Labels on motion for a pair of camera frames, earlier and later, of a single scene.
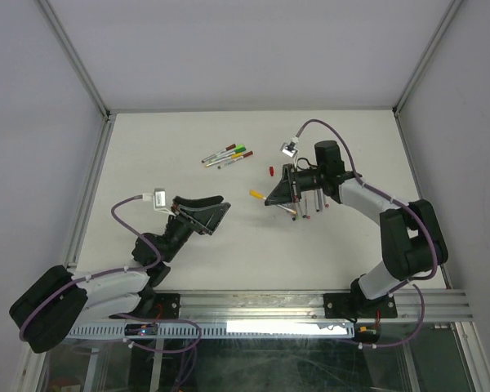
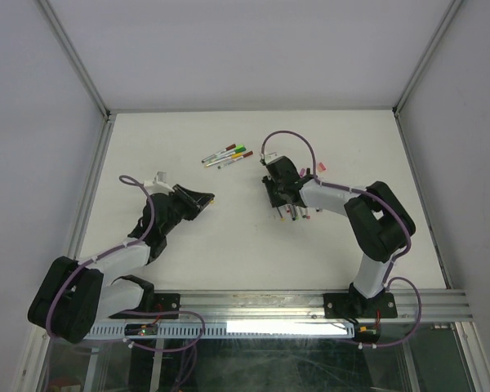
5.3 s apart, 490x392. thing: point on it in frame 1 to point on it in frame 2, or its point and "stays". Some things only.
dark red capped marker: x=246 y=154 stays
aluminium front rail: x=309 y=306 stays
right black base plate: x=351 y=305 stays
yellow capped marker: x=256 y=194 to x=282 y=218
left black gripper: x=209 y=223 to x=195 y=202
